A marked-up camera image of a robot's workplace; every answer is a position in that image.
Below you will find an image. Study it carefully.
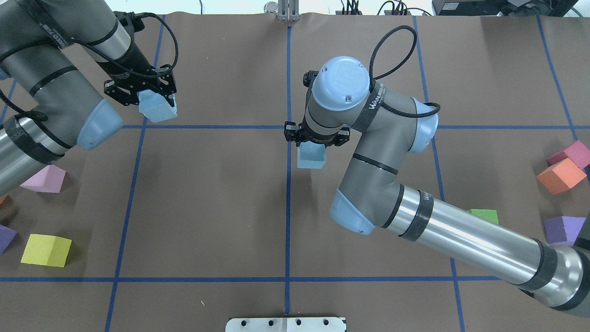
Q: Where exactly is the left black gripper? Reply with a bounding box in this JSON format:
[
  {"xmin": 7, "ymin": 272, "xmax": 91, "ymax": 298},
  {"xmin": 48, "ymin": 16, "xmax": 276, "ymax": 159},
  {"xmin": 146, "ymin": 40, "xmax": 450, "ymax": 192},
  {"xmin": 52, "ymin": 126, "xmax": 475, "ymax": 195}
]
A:
[{"xmin": 99, "ymin": 42, "xmax": 177, "ymax": 107}]

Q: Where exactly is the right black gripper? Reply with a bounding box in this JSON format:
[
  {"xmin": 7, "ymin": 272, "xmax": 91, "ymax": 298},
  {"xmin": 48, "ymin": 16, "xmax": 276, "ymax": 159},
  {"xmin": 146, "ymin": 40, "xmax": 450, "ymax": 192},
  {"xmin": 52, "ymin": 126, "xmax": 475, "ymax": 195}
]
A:
[{"xmin": 284, "ymin": 121, "xmax": 350, "ymax": 147}]

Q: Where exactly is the light blue block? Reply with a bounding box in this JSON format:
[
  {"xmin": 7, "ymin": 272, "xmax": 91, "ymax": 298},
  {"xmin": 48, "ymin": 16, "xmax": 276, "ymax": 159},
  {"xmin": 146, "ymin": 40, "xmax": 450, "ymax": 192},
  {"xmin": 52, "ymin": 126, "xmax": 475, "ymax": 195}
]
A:
[
  {"xmin": 137, "ymin": 89, "xmax": 177, "ymax": 123},
  {"xmin": 297, "ymin": 141, "xmax": 326, "ymax": 169}
]

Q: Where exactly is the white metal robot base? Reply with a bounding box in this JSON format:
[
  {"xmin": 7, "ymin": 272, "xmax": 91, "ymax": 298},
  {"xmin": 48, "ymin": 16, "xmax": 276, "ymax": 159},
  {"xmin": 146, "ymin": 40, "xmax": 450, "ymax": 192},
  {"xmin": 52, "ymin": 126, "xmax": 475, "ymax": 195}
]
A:
[{"xmin": 225, "ymin": 317, "xmax": 348, "ymax": 332}]

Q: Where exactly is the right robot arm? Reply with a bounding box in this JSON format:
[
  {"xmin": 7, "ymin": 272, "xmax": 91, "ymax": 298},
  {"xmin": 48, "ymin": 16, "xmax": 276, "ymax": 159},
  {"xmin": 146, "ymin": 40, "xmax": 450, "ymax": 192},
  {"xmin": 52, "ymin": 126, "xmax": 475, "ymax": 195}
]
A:
[{"xmin": 284, "ymin": 56, "xmax": 590, "ymax": 317}]

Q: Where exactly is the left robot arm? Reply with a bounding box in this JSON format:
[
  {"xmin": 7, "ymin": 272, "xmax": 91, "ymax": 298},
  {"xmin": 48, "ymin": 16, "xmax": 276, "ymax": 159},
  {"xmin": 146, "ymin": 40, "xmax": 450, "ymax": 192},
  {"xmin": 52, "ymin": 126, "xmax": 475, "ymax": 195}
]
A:
[{"xmin": 0, "ymin": 0, "xmax": 178, "ymax": 196}]

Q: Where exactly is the pink foam block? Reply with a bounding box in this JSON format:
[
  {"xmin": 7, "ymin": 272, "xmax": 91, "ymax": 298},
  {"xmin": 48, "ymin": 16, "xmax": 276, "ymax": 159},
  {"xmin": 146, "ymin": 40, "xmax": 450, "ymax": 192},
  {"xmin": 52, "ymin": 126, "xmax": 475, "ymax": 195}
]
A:
[{"xmin": 20, "ymin": 165, "xmax": 67, "ymax": 193}]

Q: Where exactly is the brown paper table mat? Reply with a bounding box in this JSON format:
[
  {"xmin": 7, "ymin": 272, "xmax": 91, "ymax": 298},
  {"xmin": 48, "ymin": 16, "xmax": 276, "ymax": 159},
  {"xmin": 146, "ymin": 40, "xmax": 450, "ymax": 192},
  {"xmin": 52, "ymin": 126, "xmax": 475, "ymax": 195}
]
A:
[{"xmin": 1, "ymin": 13, "xmax": 589, "ymax": 332}]

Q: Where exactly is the yellow foam block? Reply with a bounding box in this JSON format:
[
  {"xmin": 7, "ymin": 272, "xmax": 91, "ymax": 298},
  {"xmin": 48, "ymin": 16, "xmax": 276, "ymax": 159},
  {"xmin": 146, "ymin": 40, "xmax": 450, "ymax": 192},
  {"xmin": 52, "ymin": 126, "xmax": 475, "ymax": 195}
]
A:
[{"xmin": 20, "ymin": 234, "xmax": 72, "ymax": 267}]

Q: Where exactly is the purple block left side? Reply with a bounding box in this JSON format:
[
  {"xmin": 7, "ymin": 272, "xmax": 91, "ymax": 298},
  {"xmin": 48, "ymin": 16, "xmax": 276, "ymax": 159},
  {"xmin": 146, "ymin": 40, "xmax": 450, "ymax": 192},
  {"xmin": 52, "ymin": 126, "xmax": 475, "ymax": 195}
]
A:
[{"xmin": 0, "ymin": 225, "xmax": 17, "ymax": 254}]

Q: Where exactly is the purple block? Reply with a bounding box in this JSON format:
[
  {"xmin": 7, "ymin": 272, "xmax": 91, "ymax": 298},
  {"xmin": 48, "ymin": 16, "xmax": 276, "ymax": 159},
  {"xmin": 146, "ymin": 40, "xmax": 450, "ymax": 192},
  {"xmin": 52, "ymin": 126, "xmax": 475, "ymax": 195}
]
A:
[
  {"xmin": 543, "ymin": 216, "xmax": 586, "ymax": 246},
  {"xmin": 0, "ymin": 225, "xmax": 17, "ymax": 254}
]

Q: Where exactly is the green foam block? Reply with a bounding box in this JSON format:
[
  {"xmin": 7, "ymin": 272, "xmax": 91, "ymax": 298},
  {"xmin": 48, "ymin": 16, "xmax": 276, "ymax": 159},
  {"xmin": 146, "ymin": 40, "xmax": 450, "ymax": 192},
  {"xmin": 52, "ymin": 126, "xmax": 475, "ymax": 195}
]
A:
[{"xmin": 467, "ymin": 209, "xmax": 499, "ymax": 225}]

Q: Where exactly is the black monitor stand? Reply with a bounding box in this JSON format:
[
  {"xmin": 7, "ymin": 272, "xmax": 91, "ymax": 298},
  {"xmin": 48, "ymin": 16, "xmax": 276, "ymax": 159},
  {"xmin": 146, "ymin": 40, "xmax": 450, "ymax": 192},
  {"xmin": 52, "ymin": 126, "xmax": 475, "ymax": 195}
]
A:
[{"xmin": 431, "ymin": 0, "xmax": 578, "ymax": 17}]

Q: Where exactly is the orange block right side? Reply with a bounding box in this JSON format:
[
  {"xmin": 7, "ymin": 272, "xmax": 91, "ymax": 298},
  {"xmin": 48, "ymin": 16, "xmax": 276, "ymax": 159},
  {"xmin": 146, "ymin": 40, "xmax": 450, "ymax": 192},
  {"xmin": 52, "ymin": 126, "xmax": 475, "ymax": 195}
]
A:
[{"xmin": 537, "ymin": 158, "xmax": 587, "ymax": 195}]

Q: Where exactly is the maroon block right side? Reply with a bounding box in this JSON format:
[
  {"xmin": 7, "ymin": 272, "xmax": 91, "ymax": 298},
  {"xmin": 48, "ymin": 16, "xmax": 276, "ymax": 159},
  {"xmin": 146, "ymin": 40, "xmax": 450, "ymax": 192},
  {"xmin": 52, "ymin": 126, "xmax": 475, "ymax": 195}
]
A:
[{"xmin": 547, "ymin": 140, "xmax": 590, "ymax": 169}]

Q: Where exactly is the purple block right side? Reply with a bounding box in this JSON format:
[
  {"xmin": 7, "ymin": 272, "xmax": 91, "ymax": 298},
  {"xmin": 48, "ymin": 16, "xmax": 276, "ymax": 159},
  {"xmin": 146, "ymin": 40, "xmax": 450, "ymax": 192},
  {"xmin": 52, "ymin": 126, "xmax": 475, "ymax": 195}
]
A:
[{"xmin": 543, "ymin": 216, "xmax": 586, "ymax": 246}]

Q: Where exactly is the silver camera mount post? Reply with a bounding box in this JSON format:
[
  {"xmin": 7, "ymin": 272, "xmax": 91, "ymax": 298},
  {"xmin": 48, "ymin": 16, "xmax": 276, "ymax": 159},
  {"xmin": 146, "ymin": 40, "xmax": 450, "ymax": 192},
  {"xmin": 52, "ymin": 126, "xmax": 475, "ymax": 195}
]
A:
[{"xmin": 263, "ymin": 0, "xmax": 301, "ymax": 22}]

